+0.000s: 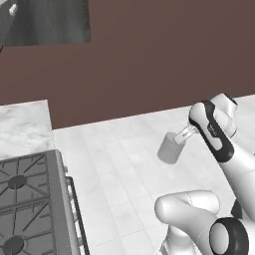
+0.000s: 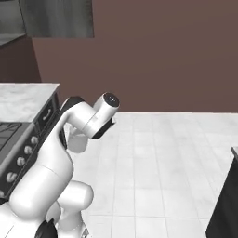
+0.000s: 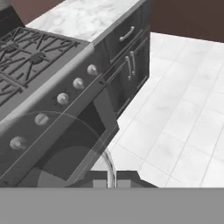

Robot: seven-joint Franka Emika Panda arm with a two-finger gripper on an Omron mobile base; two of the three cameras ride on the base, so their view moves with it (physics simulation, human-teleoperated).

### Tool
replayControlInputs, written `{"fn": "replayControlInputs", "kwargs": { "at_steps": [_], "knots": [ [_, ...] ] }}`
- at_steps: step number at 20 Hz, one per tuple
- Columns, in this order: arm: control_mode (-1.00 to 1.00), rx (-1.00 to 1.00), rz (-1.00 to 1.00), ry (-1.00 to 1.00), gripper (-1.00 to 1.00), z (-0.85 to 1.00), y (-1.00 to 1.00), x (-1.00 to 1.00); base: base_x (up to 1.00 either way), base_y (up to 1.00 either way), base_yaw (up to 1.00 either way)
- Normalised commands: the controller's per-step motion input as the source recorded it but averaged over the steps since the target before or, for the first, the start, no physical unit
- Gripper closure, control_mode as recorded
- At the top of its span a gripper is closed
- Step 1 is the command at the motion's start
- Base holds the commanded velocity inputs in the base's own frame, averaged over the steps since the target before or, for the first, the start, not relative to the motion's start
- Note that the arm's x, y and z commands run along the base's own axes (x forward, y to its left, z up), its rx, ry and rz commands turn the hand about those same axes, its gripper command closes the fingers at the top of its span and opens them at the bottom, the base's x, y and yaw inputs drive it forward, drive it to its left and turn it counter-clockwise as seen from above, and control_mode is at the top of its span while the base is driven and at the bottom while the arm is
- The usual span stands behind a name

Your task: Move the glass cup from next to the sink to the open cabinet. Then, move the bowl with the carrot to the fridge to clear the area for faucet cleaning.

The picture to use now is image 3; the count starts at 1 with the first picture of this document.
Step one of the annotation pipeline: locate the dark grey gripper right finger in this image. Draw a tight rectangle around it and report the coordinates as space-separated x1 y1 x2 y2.
115 171 158 189

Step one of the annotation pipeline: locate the dark drawer front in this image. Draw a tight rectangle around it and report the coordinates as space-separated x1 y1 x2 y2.
103 3 151 65

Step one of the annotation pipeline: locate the silver cabinet door handle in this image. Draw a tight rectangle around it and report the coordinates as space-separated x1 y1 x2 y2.
129 51 137 77
124 55 132 81

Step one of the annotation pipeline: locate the grey range with black grates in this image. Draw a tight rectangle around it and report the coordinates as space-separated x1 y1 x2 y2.
0 5 121 188

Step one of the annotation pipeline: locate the dark cabinet door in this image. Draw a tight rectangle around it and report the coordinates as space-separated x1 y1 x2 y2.
129 36 151 90
105 59 134 118

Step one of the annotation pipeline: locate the dark oven door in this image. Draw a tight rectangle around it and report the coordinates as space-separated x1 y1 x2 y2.
0 87 121 188

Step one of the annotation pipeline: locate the silver range knob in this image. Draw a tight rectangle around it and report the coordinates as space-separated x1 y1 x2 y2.
9 136 28 151
72 77 86 90
87 64 99 77
34 112 50 127
56 92 70 106

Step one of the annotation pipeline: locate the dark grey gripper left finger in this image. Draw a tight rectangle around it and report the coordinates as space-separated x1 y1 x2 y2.
68 171 109 189

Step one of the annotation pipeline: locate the silver drawer handle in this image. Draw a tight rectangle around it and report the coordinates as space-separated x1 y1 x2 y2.
118 25 136 43

